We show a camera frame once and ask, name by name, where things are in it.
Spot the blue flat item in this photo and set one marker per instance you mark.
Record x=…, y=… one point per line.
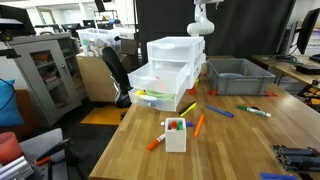
x=276, y=176

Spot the all blue marker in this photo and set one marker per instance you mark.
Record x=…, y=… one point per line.
x=220, y=111

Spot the green marker in holder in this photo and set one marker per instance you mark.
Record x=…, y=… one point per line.
x=180, y=125

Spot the red bucket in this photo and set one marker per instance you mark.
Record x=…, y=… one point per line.
x=9, y=148

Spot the white plastic drawer unit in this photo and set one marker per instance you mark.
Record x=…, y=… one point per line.
x=173, y=56

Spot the white pen holder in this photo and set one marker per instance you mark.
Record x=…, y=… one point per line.
x=175, y=140

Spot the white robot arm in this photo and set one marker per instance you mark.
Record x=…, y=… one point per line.
x=200, y=28

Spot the blue cushion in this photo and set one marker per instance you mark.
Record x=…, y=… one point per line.
x=8, y=103

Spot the green and white marker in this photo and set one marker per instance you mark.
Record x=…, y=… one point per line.
x=255, y=111

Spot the black computer monitor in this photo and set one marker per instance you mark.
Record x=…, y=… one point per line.
x=308, y=30

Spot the black flat device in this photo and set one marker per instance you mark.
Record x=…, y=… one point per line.
x=308, y=68

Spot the orange and white Crayola marker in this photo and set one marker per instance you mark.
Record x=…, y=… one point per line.
x=155, y=143

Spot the blue and white Crayola marker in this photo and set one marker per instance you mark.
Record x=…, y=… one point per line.
x=189, y=124

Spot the green item in drawer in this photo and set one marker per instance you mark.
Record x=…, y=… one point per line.
x=160, y=94

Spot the clear plastic storage box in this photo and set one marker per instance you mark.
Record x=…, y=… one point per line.
x=96, y=41

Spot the black curtain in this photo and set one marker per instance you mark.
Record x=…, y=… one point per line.
x=253, y=30

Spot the grey metal cabinet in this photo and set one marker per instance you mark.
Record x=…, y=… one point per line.
x=43, y=80

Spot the red Expo marker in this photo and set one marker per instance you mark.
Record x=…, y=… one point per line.
x=173, y=125

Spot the red toy block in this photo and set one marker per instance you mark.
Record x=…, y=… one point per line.
x=191, y=91

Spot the black office chair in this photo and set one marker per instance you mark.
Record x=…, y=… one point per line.
x=116, y=73

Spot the black dish rack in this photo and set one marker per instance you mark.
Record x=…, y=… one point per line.
x=240, y=81

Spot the yellow marker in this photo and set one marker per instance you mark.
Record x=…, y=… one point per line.
x=189, y=109

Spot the all orange marker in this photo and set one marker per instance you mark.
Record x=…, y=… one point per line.
x=199, y=125

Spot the red stick in drawer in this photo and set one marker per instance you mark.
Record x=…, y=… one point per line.
x=161, y=84

